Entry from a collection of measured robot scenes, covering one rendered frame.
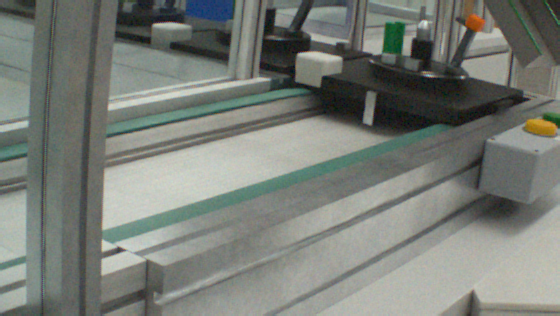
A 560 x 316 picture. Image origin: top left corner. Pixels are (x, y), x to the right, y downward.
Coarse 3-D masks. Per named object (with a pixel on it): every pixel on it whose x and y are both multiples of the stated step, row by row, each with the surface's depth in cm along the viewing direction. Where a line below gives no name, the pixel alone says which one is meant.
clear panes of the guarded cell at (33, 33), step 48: (0, 0) 38; (48, 0) 41; (0, 48) 39; (48, 48) 42; (0, 96) 40; (48, 96) 42; (0, 144) 40; (0, 192) 41; (0, 240) 41; (0, 288) 42
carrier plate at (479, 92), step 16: (352, 64) 130; (336, 80) 118; (352, 80) 118; (368, 80) 120; (480, 80) 132; (352, 96) 117; (384, 96) 115; (400, 96) 114; (416, 96) 113; (432, 96) 115; (448, 96) 116; (464, 96) 118; (480, 96) 119; (496, 96) 121; (512, 96) 125; (416, 112) 113; (432, 112) 111; (448, 112) 110; (464, 112) 110; (480, 112) 115
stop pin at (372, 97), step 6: (372, 96) 114; (378, 96) 115; (366, 102) 115; (372, 102) 114; (378, 102) 115; (366, 108) 115; (372, 108) 115; (378, 108) 115; (366, 114) 115; (372, 114) 115; (366, 120) 115; (372, 120) 115
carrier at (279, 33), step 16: (272, 0) 136; (272, 16) 136; (272, 32) 137; (288, 32) 134; (304, 32) 140; (272, 48) 131; (288, 48) 132; (304, 48) 135; (320, 48) 140; (336, 48) 142; (352, 48) 143; (272, 64) 123; (288, 64) 124
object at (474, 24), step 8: (472, 16) 118; (464, 24) 119; (472, 24) 118; (480, 24) 118; (464, 32) 120; (472, 32) 119; (464, 40) 120; (472, 40) 120; (464, 48) 120; (456, 56) 121; (464, 56) 121; (456, 64) 121
